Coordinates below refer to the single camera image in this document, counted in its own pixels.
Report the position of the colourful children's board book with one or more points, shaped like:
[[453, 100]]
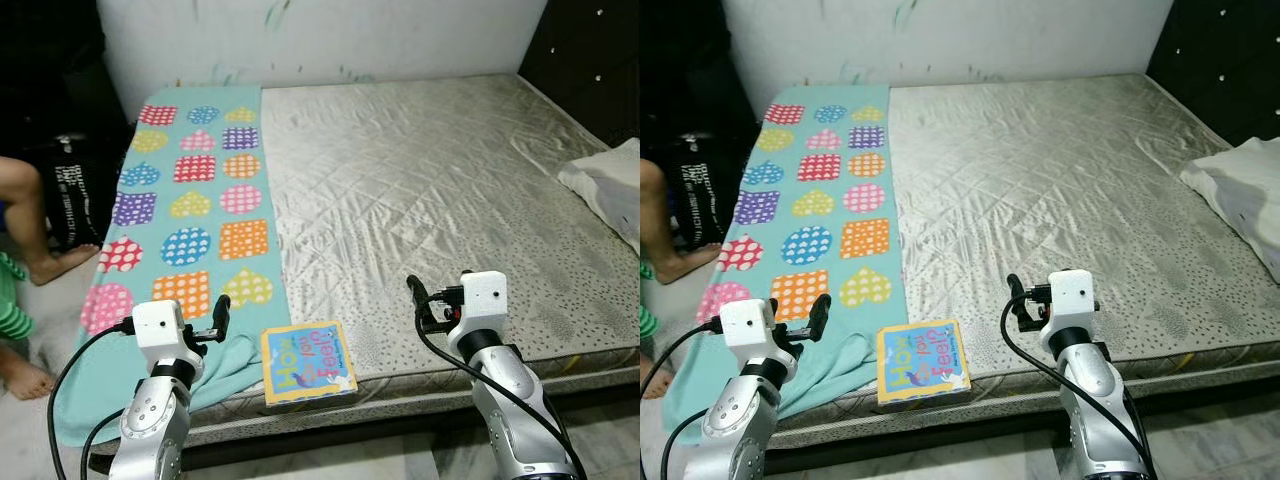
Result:
[[922, 362], [305, 365]]

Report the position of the white pillow green tree print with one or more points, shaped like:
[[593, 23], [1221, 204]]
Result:
[[1240, 200], [610, 190]]

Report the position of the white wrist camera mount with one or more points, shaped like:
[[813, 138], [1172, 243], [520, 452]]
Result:
[[750, 326], [1072, 295], [160, 328], [485, 298]]

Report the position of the dark tufted headboard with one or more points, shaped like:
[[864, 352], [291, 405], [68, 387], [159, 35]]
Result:
[[1220, 60], [590, 60]]

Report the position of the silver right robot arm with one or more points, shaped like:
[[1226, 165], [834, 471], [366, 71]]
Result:
[[510, 400], [1095, 400]]

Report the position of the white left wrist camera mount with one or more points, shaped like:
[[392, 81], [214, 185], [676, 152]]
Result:
[[750, 326], [160, 328]]

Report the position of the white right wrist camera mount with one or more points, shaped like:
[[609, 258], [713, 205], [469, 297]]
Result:
[[1072, 295], [485, 298]]

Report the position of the grey quilted mattress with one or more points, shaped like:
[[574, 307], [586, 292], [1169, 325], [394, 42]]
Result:
[[420, 180], [1050, 180]]

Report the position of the large black luggage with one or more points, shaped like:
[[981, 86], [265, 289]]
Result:
[[50, 70], [680, 70]]

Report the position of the dark bed base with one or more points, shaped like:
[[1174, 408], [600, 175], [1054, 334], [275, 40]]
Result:
[[950, 425], [350, 425]]

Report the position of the teal blanket colourful shapes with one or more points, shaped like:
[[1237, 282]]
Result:
[[710, 400], [100, 400]]

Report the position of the black bag white lettering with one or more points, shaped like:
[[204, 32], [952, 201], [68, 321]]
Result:
[[705, 195], [80, 195]]

